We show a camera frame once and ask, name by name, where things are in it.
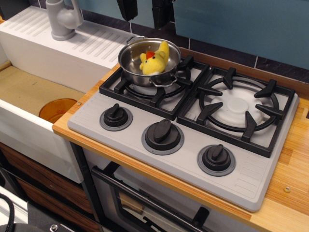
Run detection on black burner grate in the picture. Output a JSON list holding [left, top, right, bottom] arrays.
[[99, 56, 210, 120], [177, 67, 299, 158]]

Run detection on black braided cable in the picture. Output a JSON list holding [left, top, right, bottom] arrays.
[[0, 193, 15, 229]]

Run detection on orange plastic drain disc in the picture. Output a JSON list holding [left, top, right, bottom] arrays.
[[39, 98, 77, 123]]

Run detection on black stove knob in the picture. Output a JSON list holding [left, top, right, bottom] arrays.
[[197, 144, 236, 177], [141, 119, 184, 156], [99, 103, 133, 131]]

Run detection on black middle stove knob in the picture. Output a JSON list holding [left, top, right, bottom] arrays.
[[141, 119, 184, 156]]

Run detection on white toy sink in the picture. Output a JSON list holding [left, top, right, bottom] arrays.
[[0, 6, 131, 183]]

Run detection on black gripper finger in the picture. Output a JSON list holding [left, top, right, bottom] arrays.
[[152, 0, 175, 29], [117, 0, 138, 21]]

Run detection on black left stove knob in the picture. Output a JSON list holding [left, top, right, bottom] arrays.
[[99, 103, 133, 131]]

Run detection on yellow stuffed duck toy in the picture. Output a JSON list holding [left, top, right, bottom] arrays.
[[140, 41, 169, 75]]

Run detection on toy oven door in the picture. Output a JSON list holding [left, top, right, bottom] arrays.
[[90, 162, 254, 232]]

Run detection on grey toy stove top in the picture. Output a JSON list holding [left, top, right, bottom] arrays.
[[67, 57, 300, 213]]

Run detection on black right stove knob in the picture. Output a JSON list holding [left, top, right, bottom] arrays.
[[197, 144, 236, 177]]

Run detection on wooden drawer cabinet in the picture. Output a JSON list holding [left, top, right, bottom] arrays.
[[0, 144, 101, 232]]

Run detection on black oven door handle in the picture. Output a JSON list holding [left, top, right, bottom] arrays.
[[91, 162, 209, 232]]

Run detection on grey toy faucet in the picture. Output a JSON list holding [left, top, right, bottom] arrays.
[[46, 0, 83, 41]]

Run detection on black right burner grate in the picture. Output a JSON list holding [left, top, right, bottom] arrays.
[[177, 67, 299, 158]]

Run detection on stainless steel pot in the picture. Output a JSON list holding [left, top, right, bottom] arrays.
[[118, 36, 182, 87]]

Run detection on black left burner grate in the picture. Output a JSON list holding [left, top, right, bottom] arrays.
[[99, 56, 210, 120]]

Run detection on white right burner cap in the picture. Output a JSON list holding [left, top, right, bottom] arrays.
[[211, 87, 264, 128]]

